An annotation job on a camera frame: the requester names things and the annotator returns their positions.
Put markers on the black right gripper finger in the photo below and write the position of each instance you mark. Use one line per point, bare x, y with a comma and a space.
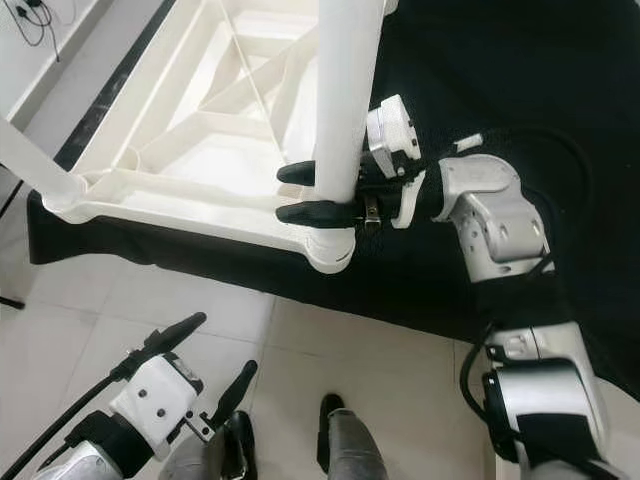
298, 173
320, 214

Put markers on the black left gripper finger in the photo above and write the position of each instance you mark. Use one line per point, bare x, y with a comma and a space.
238, 392
175, 332

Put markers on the white plastic table leg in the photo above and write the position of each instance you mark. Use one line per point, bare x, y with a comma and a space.
350, 90
40, 170

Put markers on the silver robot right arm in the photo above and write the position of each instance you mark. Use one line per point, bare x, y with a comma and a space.
490, 210

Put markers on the silver robot left leg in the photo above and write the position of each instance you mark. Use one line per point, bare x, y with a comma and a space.
195, 462

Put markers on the silver robot leg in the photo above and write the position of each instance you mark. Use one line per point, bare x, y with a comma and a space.
195, 462
362, 452

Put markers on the black robot right foot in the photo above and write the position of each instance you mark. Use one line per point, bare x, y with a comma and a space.
330, 430

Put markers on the silver robot right leg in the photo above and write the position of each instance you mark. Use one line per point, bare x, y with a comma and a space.
362, 452

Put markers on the black table cloth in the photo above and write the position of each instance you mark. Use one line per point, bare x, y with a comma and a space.
510, 70

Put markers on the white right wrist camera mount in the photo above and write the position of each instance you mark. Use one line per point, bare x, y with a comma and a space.
390, 130

